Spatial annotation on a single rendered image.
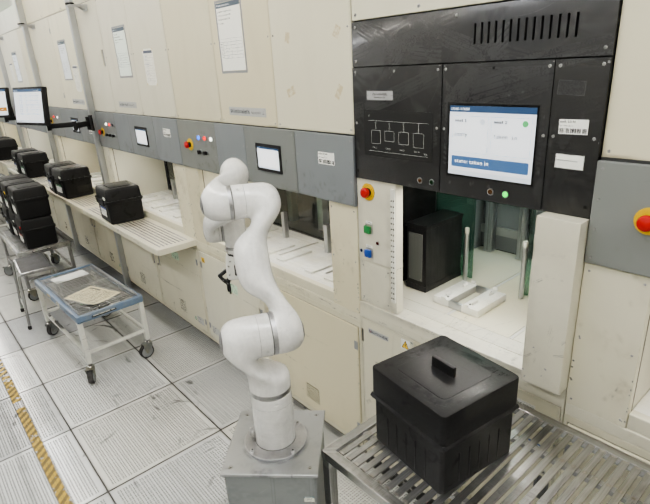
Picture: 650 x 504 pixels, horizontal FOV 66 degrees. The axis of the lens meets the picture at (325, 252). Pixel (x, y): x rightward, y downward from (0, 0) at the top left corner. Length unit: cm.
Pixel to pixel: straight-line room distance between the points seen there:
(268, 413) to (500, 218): 166
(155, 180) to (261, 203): 323
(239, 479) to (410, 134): 120
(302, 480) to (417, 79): 126
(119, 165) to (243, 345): 329
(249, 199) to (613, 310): 103
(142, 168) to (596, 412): 382
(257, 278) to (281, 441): 49
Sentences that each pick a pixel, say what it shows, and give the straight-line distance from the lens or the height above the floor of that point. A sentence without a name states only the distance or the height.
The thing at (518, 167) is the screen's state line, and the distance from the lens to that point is 156.
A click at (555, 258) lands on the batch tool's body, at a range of 151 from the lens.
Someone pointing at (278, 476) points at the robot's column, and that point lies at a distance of 154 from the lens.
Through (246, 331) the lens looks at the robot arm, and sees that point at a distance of 137.
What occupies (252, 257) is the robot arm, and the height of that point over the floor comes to 133.
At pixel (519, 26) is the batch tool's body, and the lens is 156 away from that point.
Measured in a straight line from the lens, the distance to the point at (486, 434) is 149.
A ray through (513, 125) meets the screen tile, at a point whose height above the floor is 163.
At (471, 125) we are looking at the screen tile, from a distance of 162.
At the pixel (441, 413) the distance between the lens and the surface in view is 132.
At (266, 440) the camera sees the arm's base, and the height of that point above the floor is 81.
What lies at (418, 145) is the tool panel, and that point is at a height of 155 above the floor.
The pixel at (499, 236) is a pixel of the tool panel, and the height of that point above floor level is 94.
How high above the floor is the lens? 182
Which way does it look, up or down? 21 degrees down
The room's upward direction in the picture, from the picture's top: 3 degrees counter-clockwise
